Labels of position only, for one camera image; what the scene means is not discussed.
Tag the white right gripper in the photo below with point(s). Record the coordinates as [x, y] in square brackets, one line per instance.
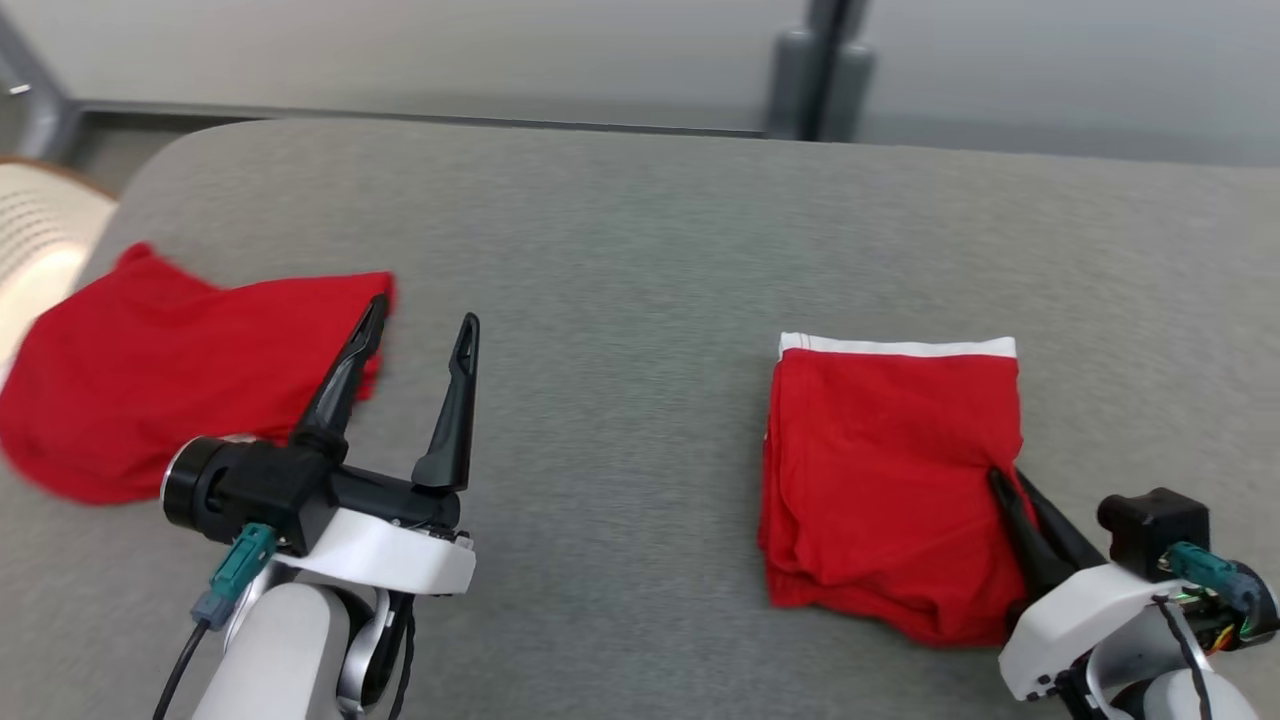
[1060, 625]

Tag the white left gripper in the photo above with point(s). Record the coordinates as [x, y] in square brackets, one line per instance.
[390, 555]

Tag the red shorts white panels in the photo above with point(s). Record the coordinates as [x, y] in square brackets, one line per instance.
[880, 480]

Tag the red shirt striped trim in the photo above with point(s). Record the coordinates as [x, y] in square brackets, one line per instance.
[160, 380]

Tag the cream perforated laundry basket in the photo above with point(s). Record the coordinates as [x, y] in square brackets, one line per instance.
[45, 240]

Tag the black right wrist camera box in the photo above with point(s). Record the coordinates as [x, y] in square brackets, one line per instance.
[1150, 525]

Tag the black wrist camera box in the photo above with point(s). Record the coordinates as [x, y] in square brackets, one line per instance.
[1150, 525]
[260, 485]

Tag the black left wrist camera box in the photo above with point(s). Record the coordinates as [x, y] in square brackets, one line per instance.
[260, 485]

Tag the grey single partition post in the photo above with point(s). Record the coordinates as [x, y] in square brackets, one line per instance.
[35, 95]

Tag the grey double partition post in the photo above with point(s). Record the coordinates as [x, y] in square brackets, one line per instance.
[820, 70]

